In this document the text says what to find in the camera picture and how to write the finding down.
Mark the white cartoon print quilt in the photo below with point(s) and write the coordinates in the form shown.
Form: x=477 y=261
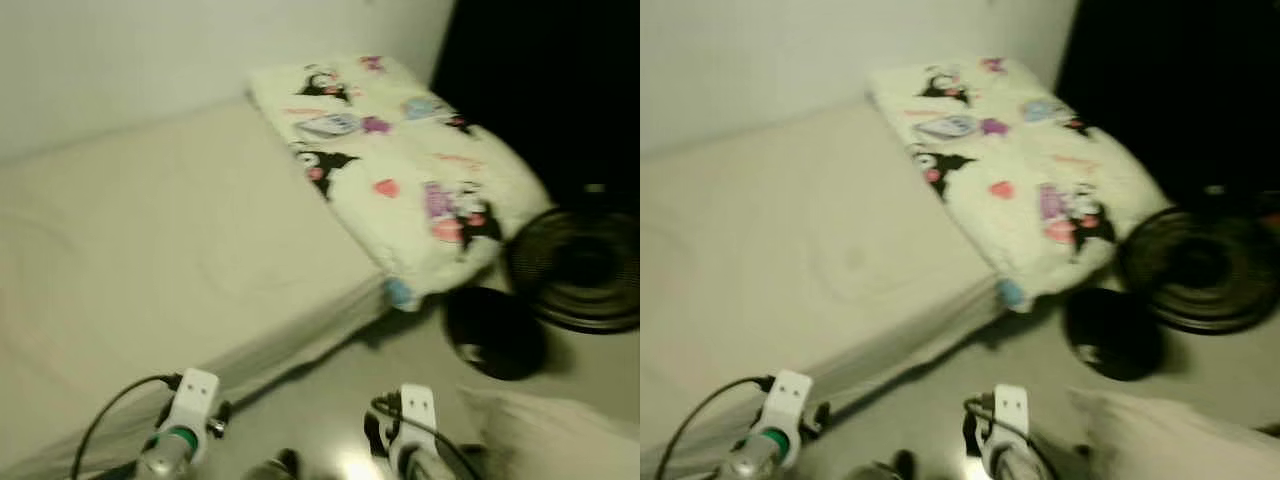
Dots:
x=1020 y=170
x=400 y=170

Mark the bed with cream sheet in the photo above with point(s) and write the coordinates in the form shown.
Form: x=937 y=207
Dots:
x=790 y=230
x=150 y=230

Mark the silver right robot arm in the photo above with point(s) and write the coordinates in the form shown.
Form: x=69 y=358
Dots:
x=425 y=465
x=1012 y=465

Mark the black robot foot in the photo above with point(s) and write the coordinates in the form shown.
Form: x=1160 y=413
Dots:
x=272 y=466
x=893 y=466

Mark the black round fan head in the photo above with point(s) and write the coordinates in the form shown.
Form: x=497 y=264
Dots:
x=580 y=265
x=1200 y=265

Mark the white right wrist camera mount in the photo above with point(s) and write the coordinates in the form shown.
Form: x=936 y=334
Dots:
x=1008 y=412
x=417 y=412

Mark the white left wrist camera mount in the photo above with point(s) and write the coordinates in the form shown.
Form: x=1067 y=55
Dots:
x=192 y=395
x=787 y=397

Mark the black round fan base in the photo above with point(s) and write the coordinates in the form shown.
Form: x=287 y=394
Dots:
x=495 y=335
x=1112 y=335

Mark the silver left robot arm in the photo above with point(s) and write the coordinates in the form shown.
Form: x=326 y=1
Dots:
x=165 y=455
x=750 y=458

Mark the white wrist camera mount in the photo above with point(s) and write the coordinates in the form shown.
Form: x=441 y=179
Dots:
x=192 y=395
x=1008 y=412
x=787 y=397
x=417 y=412

